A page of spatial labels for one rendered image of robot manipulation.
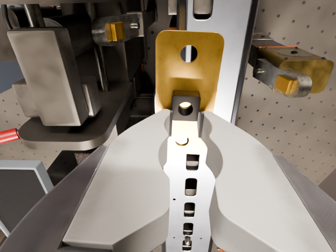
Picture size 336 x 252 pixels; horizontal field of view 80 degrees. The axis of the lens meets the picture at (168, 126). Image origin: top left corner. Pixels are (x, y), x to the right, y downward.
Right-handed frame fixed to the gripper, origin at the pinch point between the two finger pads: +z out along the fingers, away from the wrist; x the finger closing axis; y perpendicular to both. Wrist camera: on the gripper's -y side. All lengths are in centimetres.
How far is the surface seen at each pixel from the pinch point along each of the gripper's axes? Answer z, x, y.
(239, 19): 29.3, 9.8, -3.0
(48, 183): 13.5, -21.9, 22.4
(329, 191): 129, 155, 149
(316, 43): 59, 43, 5
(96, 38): 19.1, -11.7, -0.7
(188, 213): 30, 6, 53
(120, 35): 21.2, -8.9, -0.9
